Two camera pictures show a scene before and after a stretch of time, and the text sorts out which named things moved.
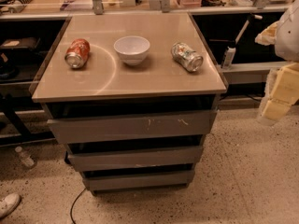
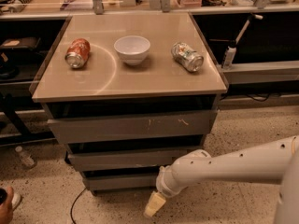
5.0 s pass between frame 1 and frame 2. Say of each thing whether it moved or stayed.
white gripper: moved
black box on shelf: stayed
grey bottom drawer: stayed
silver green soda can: stayed
